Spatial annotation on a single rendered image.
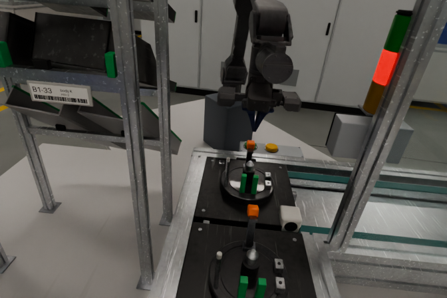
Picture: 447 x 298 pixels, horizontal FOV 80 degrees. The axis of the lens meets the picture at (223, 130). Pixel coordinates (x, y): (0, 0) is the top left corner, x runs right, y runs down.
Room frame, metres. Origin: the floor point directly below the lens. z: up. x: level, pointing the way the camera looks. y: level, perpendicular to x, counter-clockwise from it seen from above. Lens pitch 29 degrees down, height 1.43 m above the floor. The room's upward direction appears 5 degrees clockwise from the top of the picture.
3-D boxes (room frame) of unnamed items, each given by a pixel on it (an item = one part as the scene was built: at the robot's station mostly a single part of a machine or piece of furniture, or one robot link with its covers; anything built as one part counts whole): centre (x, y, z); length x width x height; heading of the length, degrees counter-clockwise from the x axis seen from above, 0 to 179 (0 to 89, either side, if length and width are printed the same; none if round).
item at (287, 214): (0.45, -0.17, 0.97); 0.05 x 0.05 x 0.04; 88
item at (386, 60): (0.43, -0.26, 1.33); 0.05 x 0.05 x 0.05
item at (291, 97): (0.58, -0.07, 1.23); 0.19 x 0.06 x 0.08; 90
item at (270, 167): (0.55, -0.07, 0.96); 0.24 x 0.24 x 0.02; 88
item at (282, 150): (0.76, -0.16, 0.93); 0.21 x 0.07 x 0.06; 88
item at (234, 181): (0.55, -0.07, 0.98); 0.14 x 0.14 x 0.02
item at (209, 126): (0.93, -0.02, 0.96); 0.14 x 0.14 x 0.20; 39
